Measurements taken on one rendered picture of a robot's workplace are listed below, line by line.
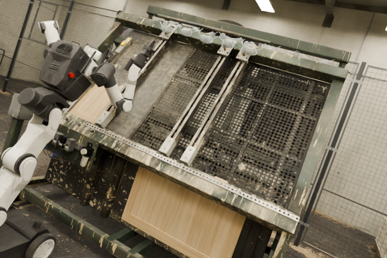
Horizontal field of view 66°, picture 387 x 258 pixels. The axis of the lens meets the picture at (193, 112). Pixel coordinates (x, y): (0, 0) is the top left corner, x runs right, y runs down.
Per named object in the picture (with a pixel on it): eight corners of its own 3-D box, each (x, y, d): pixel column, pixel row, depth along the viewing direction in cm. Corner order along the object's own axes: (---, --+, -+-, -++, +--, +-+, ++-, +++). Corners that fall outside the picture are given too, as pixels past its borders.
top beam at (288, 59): (117, 25, 307) (114, 16, 299) (123, 19, 311) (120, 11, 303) (342, 87, 228) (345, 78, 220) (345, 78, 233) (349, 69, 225)
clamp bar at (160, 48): (95, 125, 234) (83, 108, 215) (171, 32, 289) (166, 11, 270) (105, 130, 231) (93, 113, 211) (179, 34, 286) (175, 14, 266)
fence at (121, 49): (64, 112, 247) (62, 109, 243) (129, 40, 291) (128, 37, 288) (68, 114, 245) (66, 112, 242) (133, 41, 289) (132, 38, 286)
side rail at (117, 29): (47, 107, 260) (40, 99, 251) (120, 29, 311) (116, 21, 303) (52, 109, 258) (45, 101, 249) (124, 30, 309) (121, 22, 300)
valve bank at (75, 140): (27, 148, 225) (37, 118, 224) (43, 147, 239) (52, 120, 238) (75, 174, 208) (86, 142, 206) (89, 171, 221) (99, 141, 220)
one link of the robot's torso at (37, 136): (12, 175, 174) (52, 105, 184) (-7, 163, 181) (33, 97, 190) (32, 178, 188) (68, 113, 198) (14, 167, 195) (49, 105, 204)
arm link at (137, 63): (145, 64, 209) (136, 78, 210) (145, 64, 219) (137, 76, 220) (132, 55, 206) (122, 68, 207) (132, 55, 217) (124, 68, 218)
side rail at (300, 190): (284, 214, 185) (287, 209, 176) (329, 88, 236) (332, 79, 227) (297, 220, 182) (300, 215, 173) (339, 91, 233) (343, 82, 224)
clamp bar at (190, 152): (178, 163, 207) (173, 146, 188) (244, 52, 262) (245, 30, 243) (191, 168, 203) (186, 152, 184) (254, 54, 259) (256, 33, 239)
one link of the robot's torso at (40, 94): (26, 107, 170) (45, 82, 176) (12, 100, 175) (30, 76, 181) (56, 126, 195) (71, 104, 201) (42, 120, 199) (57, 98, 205)
